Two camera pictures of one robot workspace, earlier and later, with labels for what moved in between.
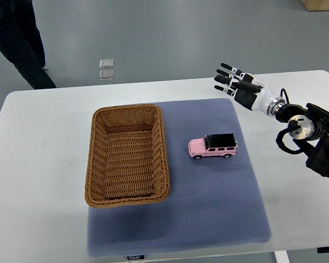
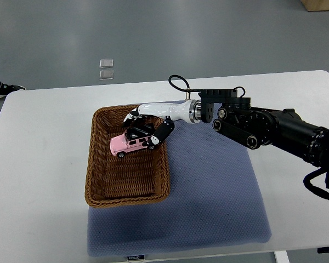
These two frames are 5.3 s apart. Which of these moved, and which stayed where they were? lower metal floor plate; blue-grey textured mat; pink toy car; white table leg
Moved: pink toy car
Stayed: lower metal floor plate; blue-grey textured mat; white table leg
